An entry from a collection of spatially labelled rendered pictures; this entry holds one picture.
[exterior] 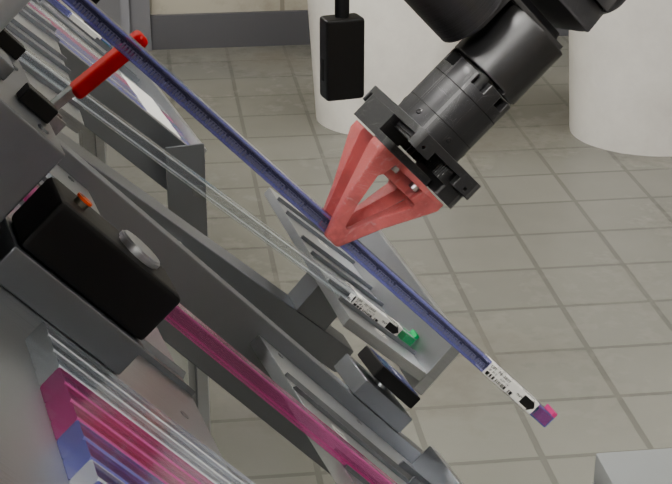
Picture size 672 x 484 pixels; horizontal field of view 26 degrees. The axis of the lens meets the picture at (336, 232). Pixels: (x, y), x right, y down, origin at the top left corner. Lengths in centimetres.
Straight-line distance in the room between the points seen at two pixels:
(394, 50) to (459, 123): 311
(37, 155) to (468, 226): 297
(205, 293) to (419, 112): 22
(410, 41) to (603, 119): 58
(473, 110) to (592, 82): 314
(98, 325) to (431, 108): 39
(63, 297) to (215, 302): 45
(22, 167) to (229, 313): 48
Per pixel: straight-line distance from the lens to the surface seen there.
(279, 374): 106
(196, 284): 109
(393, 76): 412
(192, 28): 510
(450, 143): 99
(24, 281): 65
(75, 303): 66
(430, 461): 121
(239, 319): 111
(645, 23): 400
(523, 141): 419
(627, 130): 411
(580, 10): 100
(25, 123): 64
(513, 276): 332
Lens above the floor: 136
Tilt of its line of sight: 23 degrees down
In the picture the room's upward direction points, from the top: straight up
